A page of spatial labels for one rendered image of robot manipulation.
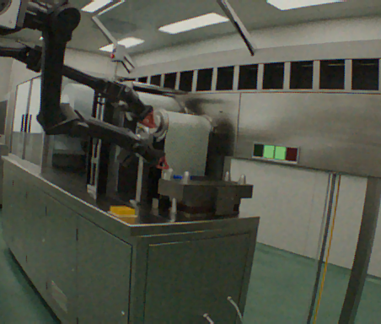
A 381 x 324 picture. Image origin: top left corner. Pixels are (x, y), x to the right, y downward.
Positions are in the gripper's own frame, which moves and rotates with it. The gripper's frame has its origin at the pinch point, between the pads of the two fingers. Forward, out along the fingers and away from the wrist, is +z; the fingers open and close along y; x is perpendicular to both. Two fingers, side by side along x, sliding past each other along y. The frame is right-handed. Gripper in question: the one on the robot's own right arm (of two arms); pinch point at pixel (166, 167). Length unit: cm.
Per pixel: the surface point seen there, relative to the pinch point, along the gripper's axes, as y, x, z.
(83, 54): -557, 224, 76
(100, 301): 1, -65, 3
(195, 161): 0.3, 10.2, 11.6
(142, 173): -8.0, -6.7, -4.1
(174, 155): 0.3, 6.3, 0.5
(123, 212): 13.5, -26.8, -16.2
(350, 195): -35, 107, 242
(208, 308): 26, -45, 37
